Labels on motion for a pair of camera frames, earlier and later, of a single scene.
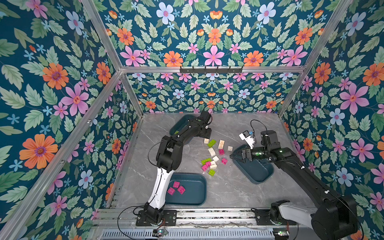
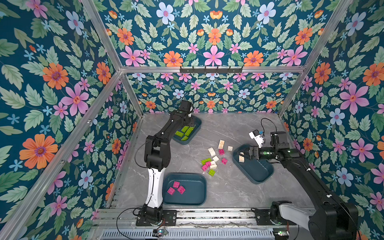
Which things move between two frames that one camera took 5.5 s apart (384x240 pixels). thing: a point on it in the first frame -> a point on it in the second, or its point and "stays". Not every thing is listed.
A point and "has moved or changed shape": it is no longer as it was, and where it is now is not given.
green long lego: (211, 143) has moved or changed shape
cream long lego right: (221, 144) stays
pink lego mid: (176, 184) stays
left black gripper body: (206, 133) -> (190, 121)
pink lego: (171, 191) stays
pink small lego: (181, 189) stays
